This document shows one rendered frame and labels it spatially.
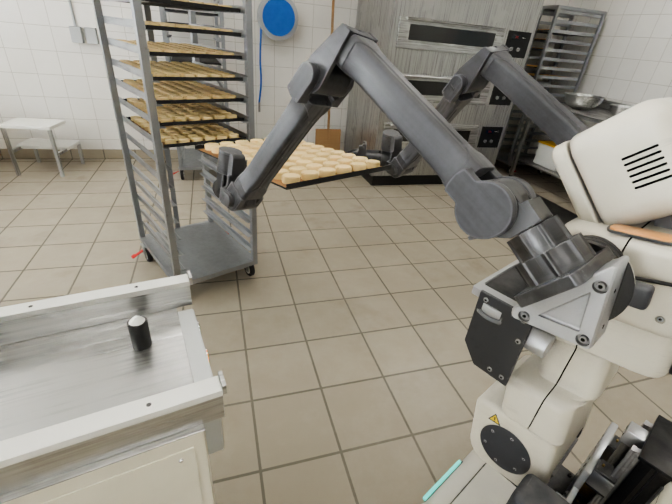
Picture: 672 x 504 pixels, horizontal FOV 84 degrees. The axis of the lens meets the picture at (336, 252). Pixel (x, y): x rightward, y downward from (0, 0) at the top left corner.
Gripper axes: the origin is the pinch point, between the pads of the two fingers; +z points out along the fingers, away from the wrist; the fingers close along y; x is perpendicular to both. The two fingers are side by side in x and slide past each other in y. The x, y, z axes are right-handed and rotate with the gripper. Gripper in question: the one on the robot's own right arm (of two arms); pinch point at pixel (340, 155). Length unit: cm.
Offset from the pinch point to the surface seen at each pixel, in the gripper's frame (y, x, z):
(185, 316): -17, 77, 25
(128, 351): -17, 88, 30
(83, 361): -17, 91, 36
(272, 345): -97, -5, 28
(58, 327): -15, 86, 44
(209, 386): -12, 98, 11
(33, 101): -22, -224, 309
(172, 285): -11, 76, 27
